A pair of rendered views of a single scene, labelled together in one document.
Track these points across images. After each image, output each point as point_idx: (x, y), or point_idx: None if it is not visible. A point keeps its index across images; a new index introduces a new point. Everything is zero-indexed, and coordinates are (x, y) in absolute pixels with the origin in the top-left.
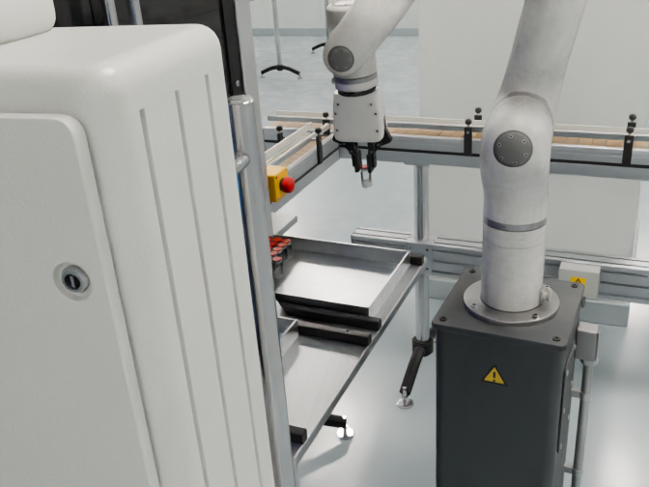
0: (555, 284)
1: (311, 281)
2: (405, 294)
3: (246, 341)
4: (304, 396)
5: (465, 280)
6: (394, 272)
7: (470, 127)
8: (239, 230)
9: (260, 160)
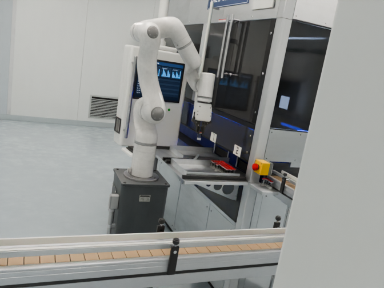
0: (132, 182)
1: (204, 170)
2: (174, 172)
3: (126, 79)
4: (161, 152)
5: (164, 180)
6: (180, 166)
7: (275, 222)
8: (128, 67)
9: (133, 63)
